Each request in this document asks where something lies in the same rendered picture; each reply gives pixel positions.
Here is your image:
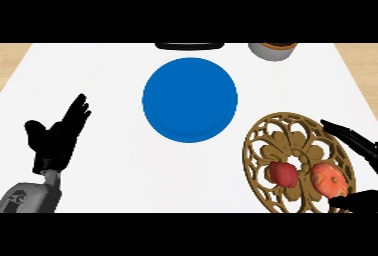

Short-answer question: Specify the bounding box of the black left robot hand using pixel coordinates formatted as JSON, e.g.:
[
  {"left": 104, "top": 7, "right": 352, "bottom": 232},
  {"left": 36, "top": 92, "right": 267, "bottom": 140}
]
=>
[{"left": 23, "top": 93, "right": 93, "bottom": 176}]

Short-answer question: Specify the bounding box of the orange round vegetable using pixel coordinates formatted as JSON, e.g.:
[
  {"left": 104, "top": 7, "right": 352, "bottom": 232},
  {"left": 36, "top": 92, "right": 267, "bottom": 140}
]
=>
[{"left": 308, "top": 162, "right": 349, "bottom": 199}]

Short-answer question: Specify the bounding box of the black flat object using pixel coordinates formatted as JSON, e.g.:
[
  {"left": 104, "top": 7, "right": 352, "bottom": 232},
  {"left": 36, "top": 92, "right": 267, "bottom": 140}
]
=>
[{"left": 153, "top": 42, "right": 225, "bottom": 52}]

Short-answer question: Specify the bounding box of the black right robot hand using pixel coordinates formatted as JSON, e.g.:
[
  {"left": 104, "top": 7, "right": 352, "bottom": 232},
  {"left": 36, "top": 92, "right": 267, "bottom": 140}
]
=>
[{"left": 318, "top": 119, "right": 378, "bottom": 214}]

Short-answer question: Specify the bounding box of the blue round plate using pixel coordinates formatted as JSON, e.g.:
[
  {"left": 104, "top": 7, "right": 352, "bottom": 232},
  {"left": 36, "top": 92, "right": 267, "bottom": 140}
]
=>
[{"left": 141, "top": 57, "right": 239, "bottom": 144}]

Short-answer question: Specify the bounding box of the brown openwork round placemat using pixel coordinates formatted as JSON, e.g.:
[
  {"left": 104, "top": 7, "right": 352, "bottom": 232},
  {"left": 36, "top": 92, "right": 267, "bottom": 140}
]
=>
[{"left": 240, "top": 111, "right": 357, "bottom": 214}]

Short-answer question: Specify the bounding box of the grey cup with brown content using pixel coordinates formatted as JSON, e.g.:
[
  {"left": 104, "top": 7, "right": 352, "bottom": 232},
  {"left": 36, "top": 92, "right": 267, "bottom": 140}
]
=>
[{"left": 246, "top": 42, "right": 299, "bottom": 63}]

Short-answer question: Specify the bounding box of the red bell pepper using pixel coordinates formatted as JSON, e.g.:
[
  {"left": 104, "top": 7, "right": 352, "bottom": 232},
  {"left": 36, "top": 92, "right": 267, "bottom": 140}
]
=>
[{"left": 267, "top": 160, "right": 299, "bottom": 189}]

